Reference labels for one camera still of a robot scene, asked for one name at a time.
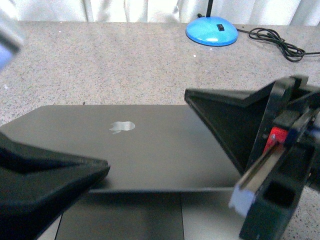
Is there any blue desk lamp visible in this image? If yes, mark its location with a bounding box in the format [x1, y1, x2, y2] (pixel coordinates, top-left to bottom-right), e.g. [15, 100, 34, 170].
[185, 0, 238, 47]

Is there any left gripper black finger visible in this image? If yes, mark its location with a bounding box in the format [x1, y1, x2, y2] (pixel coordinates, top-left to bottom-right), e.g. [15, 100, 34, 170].
[0, 134, 110, 240]

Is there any white curtain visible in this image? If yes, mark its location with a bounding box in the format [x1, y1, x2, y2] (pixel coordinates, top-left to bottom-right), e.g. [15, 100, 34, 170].
[0, 0, 320, 26]

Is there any grey laptop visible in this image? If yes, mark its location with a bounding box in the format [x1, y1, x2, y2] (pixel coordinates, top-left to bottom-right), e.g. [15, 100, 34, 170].
[0, 105, 243, 240]

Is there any black lamp power cable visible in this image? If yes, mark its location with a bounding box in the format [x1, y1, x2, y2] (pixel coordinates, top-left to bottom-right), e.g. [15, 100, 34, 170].
[196, 13, 320, 62]

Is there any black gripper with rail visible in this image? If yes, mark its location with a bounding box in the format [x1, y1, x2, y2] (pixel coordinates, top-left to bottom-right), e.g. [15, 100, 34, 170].
[184, 75, 320, 240]

